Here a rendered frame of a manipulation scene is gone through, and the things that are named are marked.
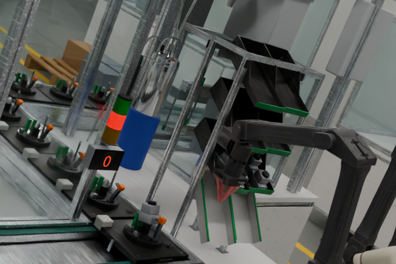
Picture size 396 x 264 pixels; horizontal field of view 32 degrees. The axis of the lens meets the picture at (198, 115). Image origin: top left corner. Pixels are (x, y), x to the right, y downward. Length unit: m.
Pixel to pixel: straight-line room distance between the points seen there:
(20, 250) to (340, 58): 2.19
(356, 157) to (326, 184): 4.66
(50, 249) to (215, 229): 0.62
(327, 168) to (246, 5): 3.13
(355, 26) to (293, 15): 0.43
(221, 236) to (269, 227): 1.36
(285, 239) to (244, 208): 1.42
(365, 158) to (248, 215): 0.98
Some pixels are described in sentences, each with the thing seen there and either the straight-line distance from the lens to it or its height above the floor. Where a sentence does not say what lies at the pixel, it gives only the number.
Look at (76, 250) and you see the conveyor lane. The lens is 2.23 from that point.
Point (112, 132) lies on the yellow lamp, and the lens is 2.15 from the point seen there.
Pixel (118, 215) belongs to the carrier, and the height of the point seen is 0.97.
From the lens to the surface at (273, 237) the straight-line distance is 3.93.
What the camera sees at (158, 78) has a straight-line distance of 3.12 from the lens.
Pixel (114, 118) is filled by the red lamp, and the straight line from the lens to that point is 2.14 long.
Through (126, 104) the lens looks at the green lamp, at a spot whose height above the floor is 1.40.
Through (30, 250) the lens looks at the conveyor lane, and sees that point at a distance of 2.15.
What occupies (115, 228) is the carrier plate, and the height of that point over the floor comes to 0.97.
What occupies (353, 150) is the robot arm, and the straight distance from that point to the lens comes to 1.75.
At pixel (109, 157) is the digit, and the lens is 2.19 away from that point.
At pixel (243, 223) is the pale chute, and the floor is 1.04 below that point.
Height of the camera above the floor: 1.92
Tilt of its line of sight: 13 degrees down
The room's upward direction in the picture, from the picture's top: 22 degrees clockwise
